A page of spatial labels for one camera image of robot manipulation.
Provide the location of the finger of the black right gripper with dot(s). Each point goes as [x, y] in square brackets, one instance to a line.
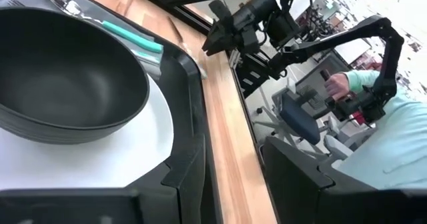
[220, 39]
[221, 14]

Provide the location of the person's hand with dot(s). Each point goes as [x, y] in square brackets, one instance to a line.
[337, 85]

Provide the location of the person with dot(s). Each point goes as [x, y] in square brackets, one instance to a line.
[400, 144]

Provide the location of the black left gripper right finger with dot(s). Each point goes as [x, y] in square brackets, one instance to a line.
[300, 200]

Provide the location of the black bowl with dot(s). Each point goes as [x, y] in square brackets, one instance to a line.
[66, 84]

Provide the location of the blue office chair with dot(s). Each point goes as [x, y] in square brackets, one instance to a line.
[298, 120]

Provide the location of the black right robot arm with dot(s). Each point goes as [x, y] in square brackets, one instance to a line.
[333, 39]

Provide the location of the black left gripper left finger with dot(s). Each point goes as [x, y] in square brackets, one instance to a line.
[100, 207]

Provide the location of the black serving tray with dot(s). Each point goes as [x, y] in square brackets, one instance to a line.
[187, 94]

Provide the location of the white round plate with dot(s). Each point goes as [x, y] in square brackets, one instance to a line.
[100, 164]

